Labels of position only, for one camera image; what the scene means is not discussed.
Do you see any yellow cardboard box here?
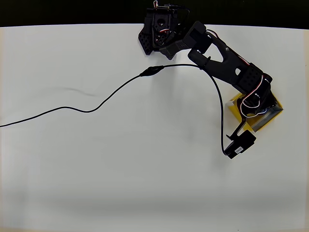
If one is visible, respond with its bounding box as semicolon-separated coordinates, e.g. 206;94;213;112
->
225;92;284;133

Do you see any red white servo wire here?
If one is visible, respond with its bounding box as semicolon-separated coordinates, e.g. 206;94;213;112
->
239;73;267;117

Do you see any black webcam with bracket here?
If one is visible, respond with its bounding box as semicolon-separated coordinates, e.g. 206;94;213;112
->
223;116;257;160

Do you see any black power cable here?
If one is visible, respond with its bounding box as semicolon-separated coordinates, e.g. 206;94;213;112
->
163;2;191;24

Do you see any black webcam cable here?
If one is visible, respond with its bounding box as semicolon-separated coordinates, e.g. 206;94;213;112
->
0;64;227;156

